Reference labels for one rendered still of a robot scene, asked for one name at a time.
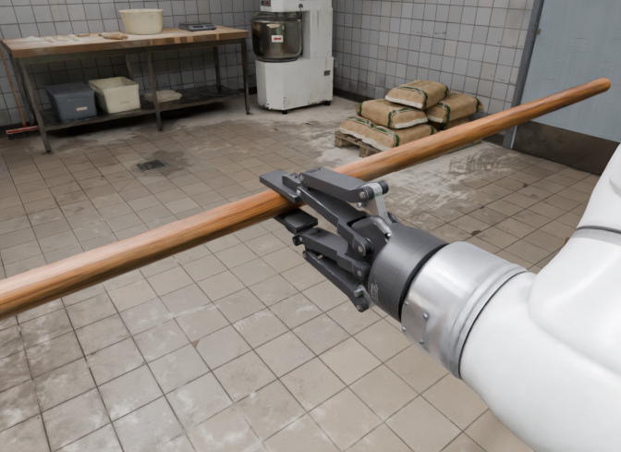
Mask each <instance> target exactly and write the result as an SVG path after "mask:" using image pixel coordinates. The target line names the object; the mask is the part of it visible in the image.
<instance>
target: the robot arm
mask: <svg viewBox="0 0 621 452"><path fill-rule="evenodd" d="M259 179H260V182H261V183H262V184H263V185H265V186H267V187H268V188H270V189H272V190H274V191H275V192H277V193H279V194H280V195H282V196H284V197H285V198H287V199H288V200H290V201H292V202H293V203H297V202H301V201H304V202H305V203H307V204H308V205H309V206H310V207H311V208H312V209H313V210H314V211H316V212H317V213H318V214H320V215H321V216H322V217H323V218H325V219H326V220H327V221H328V222H330V223H331V224H332V225H333V226H335V227H336V233H337V234H338V235H339V236H338V235H336V234H334V233H332V232H329V231H327V230H325V229H322V228H320V227H318V226H317V225H318V219H317V218H316V217H314V216H312V215H310V214H308V213H306V212H305V211H303V210H301V209H300V208H298V209H295V210H293V211H290V212H288V213H285V214H281V215H278V216H276V217H274V220H276V221H277V222H279V223H280V224H282V225H283V226H285V227H286V229H287V230H288V231H289V232H291V233H292V234H294V235H295V236H294V237H293V238H292V240H293V243H294V245H295V246H296V247H297V246H298V245H301V244H303V245H304V246H305V250H304V251H303V252H302V255H303V258H304V259H305V260H306V261H307V262H308V263H309V264H311V265H312V266H313V267H314V268H315V269H316V270H318V271H319V272H320V273H321V274H322V275H324V276H325V277H326V278H327V279H328V280H329V281H330V282H332V283H333V284H334V285H335V286H336V287H338V288H339V289H340V290H341V291H342V292H343V293H344V294H346V295H347V296H348V298H349V299H350V300H351V302H352V303H353V304H354V306H355V307H356V308H357V310H358V311H359V312H365V311H367V310H368V309H369V308H371V307H373V306H374V305H376V306H377V307H379V308H380V309H381V310H383V311H384V312H386V313H387V314H389V315H390V316H391V317H393V318H394V319H395V320H397V321H398V322H400V323H401V326H402V331H403V333H404V334H405V336H406V338H407V339H408V341H410V342H411V343H412V344H414V345H415V346H416V347H418V348H419V349H421V350H422V351H423V352H425V353H426V354H427V355H429V356H430V357H431V358H433V359H434V360H436V361H437V362H438V363H440V364H441V365H442V366H444V367H445V368H446V369H447V370H448V371H449V372H450V373H451V374H452V375H454V376H455V377H456V378H457V379H460V380H462V381H463V382H464V383H465V384H467V385H468V386H469V387H470V388H471V389H472V390H474V391H475V392H476V393H477V394H478V395H479V396H480V398H481V399H482V400H483V401H484V402H485V403H486V405H487V406H488V407H489V409H490V410H491V411H492V413H493V415H494V416H495V417H496V418H497V419H498V420H499V421H500V422H501V423H502V424H503V425H504V426H505V427H507V428H508V429H509V430H510V431H511V432H512V433H513V434H514V435H515V436H516V437H517V438H519V439H520V440H521V441H522V442H524V443H525V444H526V445H527V446H529V447H530V448H531V449H533V450H534V451H535V452H621V143H620V144H619V146H618V147H617V149H616V151H615V153H614V155H613V156H612V158H611V160H610V161H609V163H608V165H607V167H606V168H605V169H604V171H603V174H602V176H601V177H600V179H599V181H598V183H597V185H596V186H595V188H594V190H593V192H592V194H591V198H590V201H589V204H588V206H587V209H586V211H585V213H584V215H583V216H582V218H581V220H580V222H579V224H578V227H577V229H576V230H575V232H574V233H573V235H572V237H571V238H570V239H569V241H568V242H567V244H566V245H565V247H564V248H563V249H561V250H560V252H559V253H558V254H557V255H556V256H555V257H554V258H553V259H552V260H551V261H550V262H549V263H548V264H547V265H546V266H545V267H544V268H543V269H542V270H541V271H540V272H539V273H538V274H537V275H536V274H533V273H531V272H529V271H527V270H526V269H525V268H524V267H522V266H520V265H518V264H515V263H510V262H508V261H506V260H504V259H502V258H500V257H497V256H495V255H493V254H491V253H490V252H488V251H486V250H483V249H481V248H479V247H477V246H475V245H472V244H470V243H468V242H466V241H457V242H454V243H451V244H450V243H448V242H446V241H444V240H442V239H440V238H438V237H436V236H434V235H432V234H430V233H428V232H426V231H424V230H422V229H419V228H416V227H412V226H405V225H403V224H402V223H401V222H400V221H399V220H398V219H397V218H396V216H395V215H394V214H392V213H390V212H387V211H386V208H385V204H384V197H383V195H384V194H386V193H387V192H388V190H389V188H388V185H387V183H386V182H385V181H383V180H380V181H374V182H367V181H363V180H360V179H357V178H354V177H350V176H347V175H344V174H341V173H338V172H335V171H333V170H330V169H327V168H324V167H321V166H319V167H316V168H313V169H311V170H307V171H304V172H301V173H299V175H298V174H297V173H290V174H288V173H287V172H286V171H284V170H282V169H278V170H275V171H273V172H269V173H266V174H263V175H259ZM347 202H353V203H356V205H357V207H358V208H361V207H363V208H364V209H367V210H369V211H370V212H371V215H370V214H368V213H367V212H365V211H359V210H357V209H356V208H354V207H353V206H351V205H350V204H349V203H347ZM314 226H316V227H314ZM340 236H341V237H340ZM320 255H322V257H321V258H318V256H320Z"/></svg>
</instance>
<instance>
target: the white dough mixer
mask: <svg viewBox="0 0 621 452"><path fill-rule="evenodd" d="M261 11H262V12H258V13H255V14H254V15H252V16H251V19H250V24H251V39H252V51H253V53H254V54H255V55H256V56H258V59H257V60H255V64H256V80H257V95H258V106H261V107H263V108H266V109H275V110H282V115H287V109H290V108H295V107H300V106H305V105H310V104H318V103H323V102H324V105H326V106H328V105H330V101H332V100H333V65H334V58H333V57H332V28H333V8H332V0H261ZM263 12H267V14H266V13H263ZM268 12H270V13H273V15H270V14H268ZM279 12H283V14H279ZM265 14H266V15H265ZM278 15H285V16H284V17H283V16H282V17H278ZM258 16H259V18H256V17H258ZM260 16H263V17H262V18H261V17H260ZM265 16H268V17H265ZM269 16H274V17H269Z"/></svg>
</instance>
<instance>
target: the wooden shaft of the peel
mask: <svg viewBox="0 0 621 452"><path fill-rule="evenodd" d="M610 87H611V81H610V80H609V79H607V78H600V79H596V80H593V81H590V82H587V83H584V84H581V85H578V86H576V87H573V88H570V89H567V90H564V91H561V92H557V93H554V94H551V95H549V96H546V97H543V98H541V99H538V100H535V101H532V102H529V103H526V104H522V105H519V106H516V107H513V108H510V109H507V110H505V111H502V112H499V113H496V114H493V115H490V116H486V117H483V118H480V119H478V120H475V121H472V122H469V123H467V124H464V125H461V126H458V127H455V128H451V129H448V130H445V131H442V132H439V133H436V134H433V135H431V136H428V137H425V138H422V139H419V140H414V141H412V142H410V143H407V144H404V145H401V146H398V147H395V148H393V149H390V150H387V151H384V152H381V153H377V154H374V155H371V156H368V157H365V158H362V159H359V160H357V161H354V162H351V163H348V164H345V165H341V166H339V167H336V168H333V169H330V170H333V171H335V172H338V173H341V174H344V175H347V176H350V177H354V178H357V179H360V180H363V181H367V182H369V181H371V180H374V179H376V178H378V177H383V176H385V175H388V174H391V173H393V172H395V171H397V170H400V169H403V168H405V167H408V166H411V165H414V164H417V163H419V162H422V161H424V160H427V159H430V158H432V157H434V156H437V155H439V154H442V153H446V152H449V151H452V150H454V149H456V148H458V147H461V146H464V145H466V144H469V143H472V142H474V141H476V140H480V139H483V138H486V137H488V136H491V135H493V134H495V133H498V132H500V131H503V130H506V129H508V128H512V127H514V126H517V125H519V124H522V123H525V122H527V121H530V120H532V119H534V118H537V117H540V116H544V115H547V114H549V113H552V112H553V111H556V110H559V109H561V108H564V107H567V106H569V105H572V104H575V103H578V102H581V101H583V100H586V99H588V98H591V97H593V96H595V95H598V94H601V93H603V92H607V91H608V90H609V88H610ZM305 205H308V204H307V203H305V202H304V201H301V202H297V203H293V202H292V201H290V200H288V199H287V198H285V197H284V196H282V195H280V194H279V193H277V192H275V191H274V190H272V189H270V190H267V191H265V192H262V193H259V194H256V195H253V196H250V197H248V198H245V199H242V200H239V201H236V202H231V203H229V204H226V205H223V206H220V207H217V208H214V209H212V210H209V211H206V212H203V213H201V214H196V215H193V216H191V217H188V218H185V219H182V220H179V221H176V222H174V223H171V224H168V225H165V226H160V227H157V228H155V229H152V230H149V231H146V232H143V233H140V234H138V235H135V236H133V237H130V238H125V239H122V240H119V241H117V242H114V243H111V244H108V245H105V246H102V247H100V248H97V249H94V250H89V251H86V252H83V253H81V254H78V255H75V256H72V257H69V258H66V259H65V260H62V261H59V262H56V263H51V264H48V265H45V266H43V267H40V268H37V269H34V270H31V271H28V272H26V273H23V274H20V275H15V276H12V277H9V278H7V279H4V280H1V281H0V321H3V320H5V319H7V318H9V317H12V316H15V315H17V314H20V313H23V312H26V311H29V310H31V309H34V308H37V307H39V306H42V305H43V304H46V303H49V302H51V301H54V300H57V299H61V298H63V297H65V296H68V295H71V294H73V293H76V292H78V291H81V290H83V289H85V288H88V287H92V286H95V285H98V284H100V283H102V282H104V281H107V280H110V279H112V278H115V277H118V276H120V275H124V274H126V273H129V272H132V271H134V270H137V269H139V268H141V267H144V266H146V265H149V264H152V263H156V262H159V261H161V260H163V259H166V258H168V257H171V256H173V255H176V254H179V253H180V252H183V251H186V250H190V249H193V248H195V247H198V246H200V245H202V244H205V243H207V242H210V241H213V240H215V239H218V238H221V237H224V236H227V235H229V234H232V233H234V232H237V231H239V230H241V229H244V228H247V227H249V226H254V225H256V224H259V223H261V222H263V221H266V220H268V219H271V218H274V217H276V216H278V215H281V214H285V213H288V212H290V211H293V210H295V209H298V208H300V207H302V206H305Z"/></svg>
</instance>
